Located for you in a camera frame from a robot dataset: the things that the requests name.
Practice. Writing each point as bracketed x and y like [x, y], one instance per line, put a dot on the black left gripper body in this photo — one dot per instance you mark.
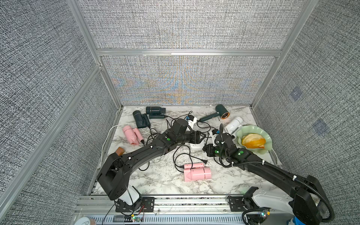
[194, 138]

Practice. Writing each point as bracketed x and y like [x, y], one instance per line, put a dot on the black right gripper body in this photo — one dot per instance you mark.
[213, 151]

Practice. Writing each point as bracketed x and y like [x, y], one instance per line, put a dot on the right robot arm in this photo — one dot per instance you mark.
[308, 201]

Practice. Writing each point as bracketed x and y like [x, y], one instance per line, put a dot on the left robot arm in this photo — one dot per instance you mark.
[115, 173]

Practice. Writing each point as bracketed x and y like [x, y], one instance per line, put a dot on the right white power strip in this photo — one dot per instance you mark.
[196, 146]

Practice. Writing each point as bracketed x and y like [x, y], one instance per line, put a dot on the pink folded hair dryer front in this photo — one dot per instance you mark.
[196, 172]

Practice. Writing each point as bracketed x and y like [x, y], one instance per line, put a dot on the white hair dryer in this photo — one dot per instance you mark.
[234, 126]

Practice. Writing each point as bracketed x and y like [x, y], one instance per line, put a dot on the green hair dryer orange nozzle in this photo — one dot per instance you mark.
[221, 112]

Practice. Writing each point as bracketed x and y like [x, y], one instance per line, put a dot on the bread roll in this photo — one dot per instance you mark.
[253, 141]

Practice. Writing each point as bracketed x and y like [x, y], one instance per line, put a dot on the light green scalloped plate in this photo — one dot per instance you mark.
[252, 129]

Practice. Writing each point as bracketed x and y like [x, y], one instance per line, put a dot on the dark green hair dryer back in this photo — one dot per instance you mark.
[155, 112]

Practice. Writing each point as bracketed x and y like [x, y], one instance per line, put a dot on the dark green hair dryer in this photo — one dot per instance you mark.
[155, 112]
[142, 120]

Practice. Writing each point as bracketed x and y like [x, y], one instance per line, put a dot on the dark green hair dryer left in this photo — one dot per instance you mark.
[142, 120]

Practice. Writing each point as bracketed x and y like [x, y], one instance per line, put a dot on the pink hair dryer left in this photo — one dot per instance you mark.
[133, 135]

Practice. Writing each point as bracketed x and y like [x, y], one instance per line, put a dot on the brown spice jar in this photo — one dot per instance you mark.
[120, 151]

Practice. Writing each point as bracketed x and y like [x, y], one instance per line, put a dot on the white round object bottom left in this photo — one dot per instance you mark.
[85, 221]

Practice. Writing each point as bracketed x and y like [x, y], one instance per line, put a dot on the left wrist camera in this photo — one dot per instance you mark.
[192, 120]

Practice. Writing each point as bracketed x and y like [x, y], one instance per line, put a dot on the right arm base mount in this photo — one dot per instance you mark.
[252, 214]

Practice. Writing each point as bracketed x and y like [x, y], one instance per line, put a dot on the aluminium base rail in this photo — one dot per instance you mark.
[165, 210]

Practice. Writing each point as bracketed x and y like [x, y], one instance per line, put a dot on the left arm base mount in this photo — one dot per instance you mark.
[132, 201]

